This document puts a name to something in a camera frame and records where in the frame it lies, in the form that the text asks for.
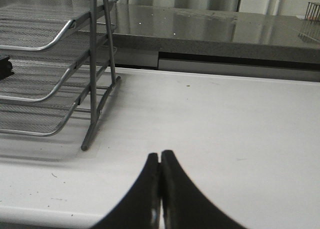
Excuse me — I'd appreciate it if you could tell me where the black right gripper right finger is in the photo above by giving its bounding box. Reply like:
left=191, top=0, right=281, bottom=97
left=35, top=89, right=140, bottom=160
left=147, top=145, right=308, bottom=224
left=161, top=150, right=244, bottom=229

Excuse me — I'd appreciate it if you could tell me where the grey stone counter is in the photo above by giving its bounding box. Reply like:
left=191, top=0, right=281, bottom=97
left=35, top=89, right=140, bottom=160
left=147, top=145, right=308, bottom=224
left=111, top=4, right=320, bottom=64

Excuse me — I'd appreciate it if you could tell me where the distant wire rack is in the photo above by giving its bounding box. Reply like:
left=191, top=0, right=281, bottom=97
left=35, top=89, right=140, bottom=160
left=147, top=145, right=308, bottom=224
left=304, top=1, right=320, bottom=22

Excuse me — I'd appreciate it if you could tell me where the silver mesh tray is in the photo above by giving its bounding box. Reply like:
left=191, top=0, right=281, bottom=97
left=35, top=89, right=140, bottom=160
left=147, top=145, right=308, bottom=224
left=0, top=69, right=90, bottom=137
left=0, top=30, right=118, bottom=103
left=0, top=0, right=120, bottom=52

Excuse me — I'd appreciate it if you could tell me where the red emergency stop button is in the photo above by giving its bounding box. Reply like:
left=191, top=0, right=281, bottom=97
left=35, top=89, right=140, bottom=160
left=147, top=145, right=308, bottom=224
left=0, top=54, right=15, bottom=80

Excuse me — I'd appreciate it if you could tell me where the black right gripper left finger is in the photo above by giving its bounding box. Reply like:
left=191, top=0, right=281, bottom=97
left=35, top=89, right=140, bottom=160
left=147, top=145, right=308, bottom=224
left=92, top=153, right=160, bottom=229

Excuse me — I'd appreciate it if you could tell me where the silver metal rack frame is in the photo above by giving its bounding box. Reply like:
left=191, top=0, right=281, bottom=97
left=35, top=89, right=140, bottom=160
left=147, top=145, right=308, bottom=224
left=81, top=0, right=120, bottom=151

